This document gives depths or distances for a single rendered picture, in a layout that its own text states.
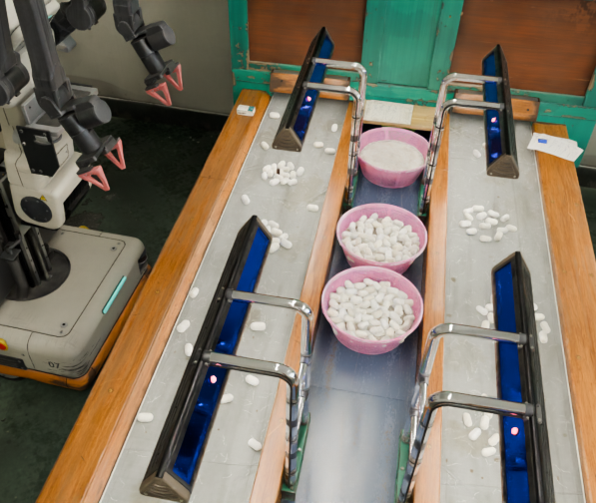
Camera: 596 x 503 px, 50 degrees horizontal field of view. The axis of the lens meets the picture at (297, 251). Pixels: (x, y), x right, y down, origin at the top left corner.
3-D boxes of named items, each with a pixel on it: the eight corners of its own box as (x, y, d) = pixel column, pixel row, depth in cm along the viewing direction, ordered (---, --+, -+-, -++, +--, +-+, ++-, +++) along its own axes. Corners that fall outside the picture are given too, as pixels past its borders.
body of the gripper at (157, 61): (176, 64, 195) (163, 42, 191) (163, 79, 188) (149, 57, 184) (159, 70, 198) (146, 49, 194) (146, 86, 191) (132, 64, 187)
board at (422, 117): (350, 122, 231) (350, 119, 230) (355, 101, 241) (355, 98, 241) (442, 132, 227) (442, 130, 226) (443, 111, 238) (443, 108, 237)
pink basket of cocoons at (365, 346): (311, 355, 165) (313, 332, 159) (327, 282, 184) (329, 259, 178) (415, 372, 162) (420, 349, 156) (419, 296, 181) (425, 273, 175)
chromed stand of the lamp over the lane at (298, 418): (209, 485, 139) (190, 362, 109) (233, 407, 154) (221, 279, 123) (295, 501, 137) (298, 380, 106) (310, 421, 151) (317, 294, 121)
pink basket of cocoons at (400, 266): (345, 292, 182) (348, 268, 175) (325, 231, 201) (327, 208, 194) (434, 280, 186) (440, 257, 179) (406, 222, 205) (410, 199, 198)
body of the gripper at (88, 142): (115, 140, 165) (98, 116, 161) (97, 162, 157) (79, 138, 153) (97, 146, 167) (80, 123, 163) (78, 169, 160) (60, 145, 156)
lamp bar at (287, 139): (272, 150, 169) (271, 126, 164) (310, 46, 214) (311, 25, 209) (300, 153, 168) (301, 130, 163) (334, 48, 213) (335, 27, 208)
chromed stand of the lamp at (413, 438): (392, 520, 135) (425, 402, 104) (398, 437, 149) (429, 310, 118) (483, 538, 132) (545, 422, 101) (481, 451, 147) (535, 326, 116)
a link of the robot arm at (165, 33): (127, 12, 187) (115, 24, 180) (158, -2, 181) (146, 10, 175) (150, 49, 193) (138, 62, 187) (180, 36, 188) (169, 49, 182)
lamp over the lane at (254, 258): (139, 496, 100) (132, 473, 95) (239, 236, 144) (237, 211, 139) (188, 505, 99) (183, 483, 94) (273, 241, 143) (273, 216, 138)
